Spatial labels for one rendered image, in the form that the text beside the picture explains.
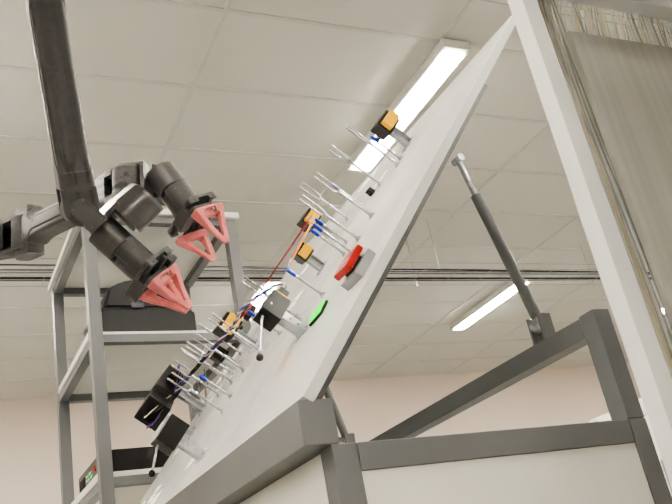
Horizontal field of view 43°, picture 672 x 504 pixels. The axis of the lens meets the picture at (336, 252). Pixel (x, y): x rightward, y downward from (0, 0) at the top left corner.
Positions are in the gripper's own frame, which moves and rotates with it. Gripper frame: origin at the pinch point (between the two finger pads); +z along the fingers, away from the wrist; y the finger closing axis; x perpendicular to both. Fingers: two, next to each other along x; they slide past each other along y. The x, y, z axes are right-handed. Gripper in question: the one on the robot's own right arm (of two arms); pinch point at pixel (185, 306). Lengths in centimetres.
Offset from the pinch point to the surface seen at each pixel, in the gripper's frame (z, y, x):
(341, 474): 34.3, -18.8, 20.7
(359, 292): 20.0, -25.4, -2.8
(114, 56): -140, 146, -225
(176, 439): 13.6, 33.7, -3.6
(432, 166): 15.1, -33.4, -32.7
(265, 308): 10.0, -2.1, -10.6
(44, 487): -65, 695, -338
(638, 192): 40, -60, -19
